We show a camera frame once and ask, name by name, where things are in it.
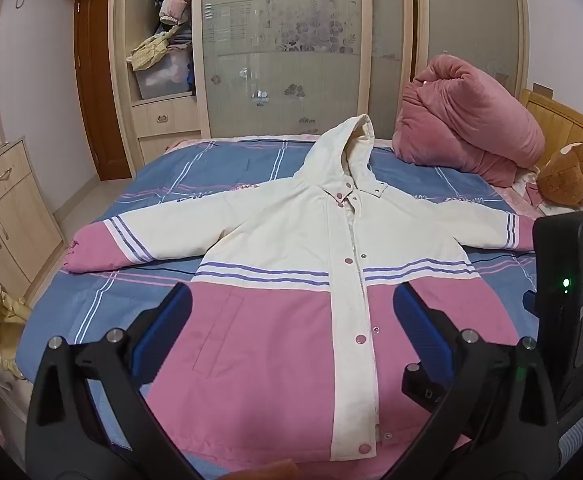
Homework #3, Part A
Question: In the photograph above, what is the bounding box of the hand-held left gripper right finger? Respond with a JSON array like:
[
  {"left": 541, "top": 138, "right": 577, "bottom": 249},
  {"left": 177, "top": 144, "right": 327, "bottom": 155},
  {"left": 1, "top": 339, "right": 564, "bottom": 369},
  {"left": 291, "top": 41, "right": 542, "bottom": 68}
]
[{"left": 386, "top": 281, "right": 562, "bottom": 480}]

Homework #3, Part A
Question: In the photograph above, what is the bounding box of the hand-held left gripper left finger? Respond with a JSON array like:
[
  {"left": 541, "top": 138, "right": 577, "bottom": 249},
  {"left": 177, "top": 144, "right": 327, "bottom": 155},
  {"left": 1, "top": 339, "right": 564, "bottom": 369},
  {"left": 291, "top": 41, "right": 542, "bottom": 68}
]
[{"left": 25, "top": 281, "right": 202, "bottom": 480}]

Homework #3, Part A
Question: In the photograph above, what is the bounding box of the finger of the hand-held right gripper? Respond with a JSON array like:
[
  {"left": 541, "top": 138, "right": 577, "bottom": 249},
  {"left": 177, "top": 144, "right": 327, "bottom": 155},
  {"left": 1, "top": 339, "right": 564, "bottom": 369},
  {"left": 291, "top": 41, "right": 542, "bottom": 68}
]
[{"left": 402, "top": 364, "right": 449, "bottom": 413}]

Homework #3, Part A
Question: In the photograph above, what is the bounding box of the white and pink hooded jacket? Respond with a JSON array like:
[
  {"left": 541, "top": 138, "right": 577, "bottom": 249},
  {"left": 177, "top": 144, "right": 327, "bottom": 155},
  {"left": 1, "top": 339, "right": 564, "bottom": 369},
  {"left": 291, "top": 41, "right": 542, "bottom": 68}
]
[{"left": 62, "top": 114, "right": 537, "bottom": 463}]

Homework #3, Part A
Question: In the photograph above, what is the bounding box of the person's left hand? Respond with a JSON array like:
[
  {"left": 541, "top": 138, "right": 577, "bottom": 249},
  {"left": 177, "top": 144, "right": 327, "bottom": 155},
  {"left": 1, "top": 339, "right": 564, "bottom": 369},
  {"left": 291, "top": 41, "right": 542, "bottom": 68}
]
[{"left": 221, "top": 459, "right": 299, "bottom": 480}]

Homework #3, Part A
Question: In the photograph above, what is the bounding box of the brown plush toy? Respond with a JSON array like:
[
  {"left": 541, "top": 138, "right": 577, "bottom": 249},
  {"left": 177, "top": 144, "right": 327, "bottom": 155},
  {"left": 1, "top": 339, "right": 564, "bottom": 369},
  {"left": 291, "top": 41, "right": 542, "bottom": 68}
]
[{"left": 536, "top": 142, "right": 583, "bottom": 207}]

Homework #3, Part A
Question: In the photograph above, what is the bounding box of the wooden headboard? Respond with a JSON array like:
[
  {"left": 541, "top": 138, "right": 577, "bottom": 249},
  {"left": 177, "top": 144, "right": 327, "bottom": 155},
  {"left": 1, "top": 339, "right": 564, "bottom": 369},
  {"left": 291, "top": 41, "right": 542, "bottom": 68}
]
[{"left": 519, "top": 87, "right": 583, "bottom": 211}]

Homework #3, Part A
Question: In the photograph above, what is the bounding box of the yellow plastic bag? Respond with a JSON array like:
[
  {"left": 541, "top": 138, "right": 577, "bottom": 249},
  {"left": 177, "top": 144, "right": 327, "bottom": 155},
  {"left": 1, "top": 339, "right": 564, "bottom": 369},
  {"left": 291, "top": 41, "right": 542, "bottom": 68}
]
[{"left": 0, "top": 282, "right": 34, "bottom": 376}]

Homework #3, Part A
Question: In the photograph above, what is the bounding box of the blue plaid bed sheet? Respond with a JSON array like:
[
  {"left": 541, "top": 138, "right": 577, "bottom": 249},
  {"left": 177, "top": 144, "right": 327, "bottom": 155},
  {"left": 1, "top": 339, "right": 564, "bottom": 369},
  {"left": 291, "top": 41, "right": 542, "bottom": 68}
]
[{"left": 16, "top": 135, "right": 583, "bottom": 480}]

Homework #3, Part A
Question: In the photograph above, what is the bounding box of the pink folded quilt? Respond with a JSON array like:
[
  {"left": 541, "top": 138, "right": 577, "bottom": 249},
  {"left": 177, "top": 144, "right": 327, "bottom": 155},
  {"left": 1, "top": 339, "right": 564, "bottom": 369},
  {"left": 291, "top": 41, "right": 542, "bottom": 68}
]
[{"left": 391, "top": 54, "right": 546, "bottom": 188}]

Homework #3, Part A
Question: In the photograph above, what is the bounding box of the beige low cabinet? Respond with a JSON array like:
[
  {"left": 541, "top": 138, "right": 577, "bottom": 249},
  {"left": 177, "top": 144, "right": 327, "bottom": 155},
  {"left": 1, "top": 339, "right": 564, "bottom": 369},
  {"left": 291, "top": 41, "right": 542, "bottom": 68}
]
[{"left": 0, "top": 137, "right": 67, "bottom": 306}]

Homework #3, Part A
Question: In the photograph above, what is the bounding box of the clear plastic storage box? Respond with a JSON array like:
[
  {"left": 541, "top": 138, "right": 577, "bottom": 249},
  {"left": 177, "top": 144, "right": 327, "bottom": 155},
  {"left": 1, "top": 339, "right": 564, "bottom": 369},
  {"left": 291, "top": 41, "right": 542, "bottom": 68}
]
[{"left": 134, "top": 52, "right": 194, "bottom": 101}]

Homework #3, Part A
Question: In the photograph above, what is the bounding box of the brown wooden door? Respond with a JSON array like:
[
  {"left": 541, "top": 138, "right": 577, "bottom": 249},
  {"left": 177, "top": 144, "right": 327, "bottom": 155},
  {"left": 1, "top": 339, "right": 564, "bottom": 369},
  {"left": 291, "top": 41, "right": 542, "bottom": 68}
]
[{"left": 74, "top": 0, "right": 132, "bottom": 181}]

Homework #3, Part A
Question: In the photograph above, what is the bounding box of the frosted floral sliding door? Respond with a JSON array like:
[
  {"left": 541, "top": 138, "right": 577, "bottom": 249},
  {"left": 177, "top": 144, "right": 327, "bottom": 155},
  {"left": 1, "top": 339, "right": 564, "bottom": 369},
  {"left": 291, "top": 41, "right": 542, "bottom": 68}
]
[
  {"left": 194, "top": 0, "right": 372, "bottom": 138},
  {"left": 414, "top": 0, "right": 527, "bottom": 91}
]

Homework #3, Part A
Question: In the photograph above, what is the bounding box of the yellow cloth bag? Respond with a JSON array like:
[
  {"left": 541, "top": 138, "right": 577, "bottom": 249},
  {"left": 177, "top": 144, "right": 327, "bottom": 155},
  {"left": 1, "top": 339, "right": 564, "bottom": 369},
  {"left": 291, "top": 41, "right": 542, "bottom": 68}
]
[{"left": 126, "top": 27, "right": 179, "bottom": 73}]

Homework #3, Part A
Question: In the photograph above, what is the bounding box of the beige wardrobe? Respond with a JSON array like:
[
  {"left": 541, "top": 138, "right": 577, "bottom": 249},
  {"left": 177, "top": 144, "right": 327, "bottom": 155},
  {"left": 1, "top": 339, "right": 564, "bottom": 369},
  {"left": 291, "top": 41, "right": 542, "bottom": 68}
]
[{"left": 108, "top": 0, "right": 529, "bottom": 181}]

